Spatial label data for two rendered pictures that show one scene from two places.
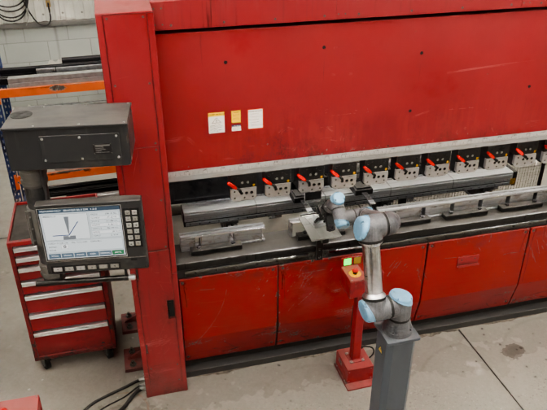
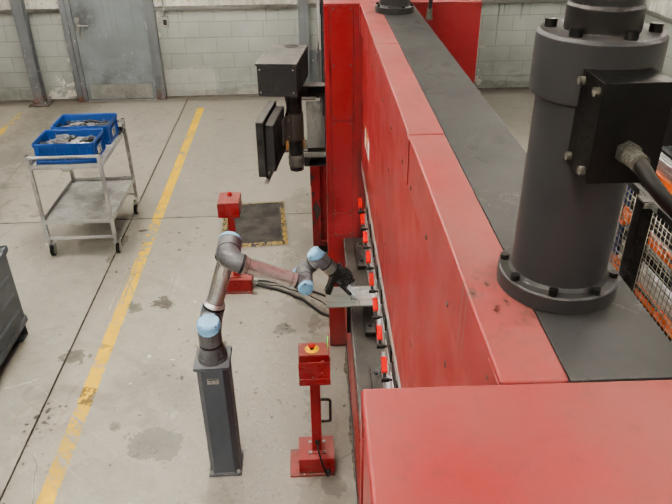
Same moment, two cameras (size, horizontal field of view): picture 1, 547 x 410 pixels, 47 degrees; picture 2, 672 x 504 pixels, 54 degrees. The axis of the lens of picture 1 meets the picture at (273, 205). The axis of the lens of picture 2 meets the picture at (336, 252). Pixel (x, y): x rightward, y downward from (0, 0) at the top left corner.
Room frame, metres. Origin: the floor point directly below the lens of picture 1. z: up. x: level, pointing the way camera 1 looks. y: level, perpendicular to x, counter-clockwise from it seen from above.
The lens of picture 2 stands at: (3.71, -3.05, 2.92)
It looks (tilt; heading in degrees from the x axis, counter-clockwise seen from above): 30 degrees down; 103
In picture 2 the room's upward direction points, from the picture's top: 1 degrees counter-clockwise
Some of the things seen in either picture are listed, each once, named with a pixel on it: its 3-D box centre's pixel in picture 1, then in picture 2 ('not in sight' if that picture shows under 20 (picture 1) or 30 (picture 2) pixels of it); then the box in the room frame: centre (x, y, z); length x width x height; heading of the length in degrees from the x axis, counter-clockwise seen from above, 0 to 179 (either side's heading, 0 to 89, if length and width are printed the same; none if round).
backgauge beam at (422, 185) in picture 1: (356, 193); not in sight; (3.68, -0.55, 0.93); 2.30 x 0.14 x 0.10; 104
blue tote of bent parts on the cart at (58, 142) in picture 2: not in sight; (70, 146); (0.36, 1.58, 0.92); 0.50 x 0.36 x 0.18; 16
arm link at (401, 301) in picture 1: (399, 303); (209, 330); (2.51, -0.62, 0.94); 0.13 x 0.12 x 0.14; 107
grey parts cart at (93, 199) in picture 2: not in sight; (87, 186); (0.33, 1.74, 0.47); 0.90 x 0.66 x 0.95; 106
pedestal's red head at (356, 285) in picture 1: (361, 275); (314, 359); (3.01, -0.51, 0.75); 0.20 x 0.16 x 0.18; 105
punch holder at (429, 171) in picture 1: (435, 161); (397, 349); (3.49, -0.98, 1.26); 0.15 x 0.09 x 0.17; 104
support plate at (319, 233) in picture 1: (319, 227); (350, 296); (3.15, -0.27, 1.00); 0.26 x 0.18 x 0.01; 14
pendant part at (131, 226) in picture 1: (94, 231); (272, 138); (2.42, 0.80, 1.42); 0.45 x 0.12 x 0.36; 97
